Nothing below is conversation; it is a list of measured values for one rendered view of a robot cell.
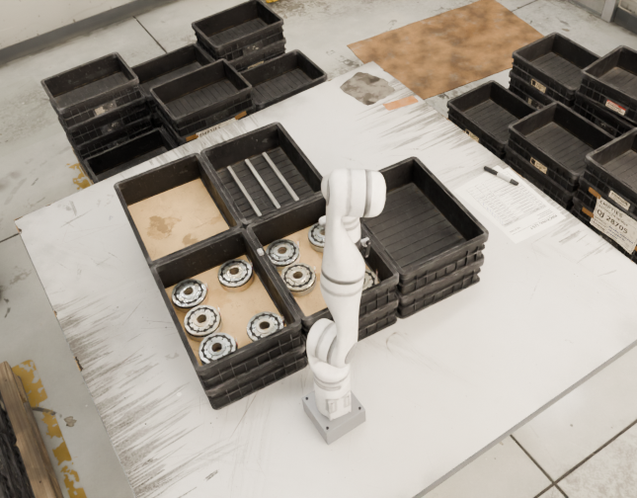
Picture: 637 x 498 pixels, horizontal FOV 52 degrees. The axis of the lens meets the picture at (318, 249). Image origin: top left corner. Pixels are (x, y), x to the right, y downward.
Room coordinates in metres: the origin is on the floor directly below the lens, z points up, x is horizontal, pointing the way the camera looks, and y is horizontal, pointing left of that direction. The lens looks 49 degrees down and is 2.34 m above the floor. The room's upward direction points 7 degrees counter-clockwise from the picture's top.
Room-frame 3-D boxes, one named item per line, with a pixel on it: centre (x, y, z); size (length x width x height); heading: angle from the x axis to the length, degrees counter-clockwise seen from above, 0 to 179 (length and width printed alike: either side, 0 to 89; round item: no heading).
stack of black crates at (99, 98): (2.73, 0.99, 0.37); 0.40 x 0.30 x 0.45; 117
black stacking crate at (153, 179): (1.47, 0.42, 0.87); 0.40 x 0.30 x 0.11; 22
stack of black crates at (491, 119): (2.41, -0.92, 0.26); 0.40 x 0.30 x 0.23; 27
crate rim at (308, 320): (1.21, 0.00, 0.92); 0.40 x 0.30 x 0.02; 22
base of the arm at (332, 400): (0.82, 0.00, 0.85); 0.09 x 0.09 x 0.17; 19
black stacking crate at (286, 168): (1.58, 0.15, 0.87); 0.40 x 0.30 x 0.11; 22
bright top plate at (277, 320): (1.02, 0.17, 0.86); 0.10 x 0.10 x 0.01
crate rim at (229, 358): (1.09, 0.27, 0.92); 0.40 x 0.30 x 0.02; 22
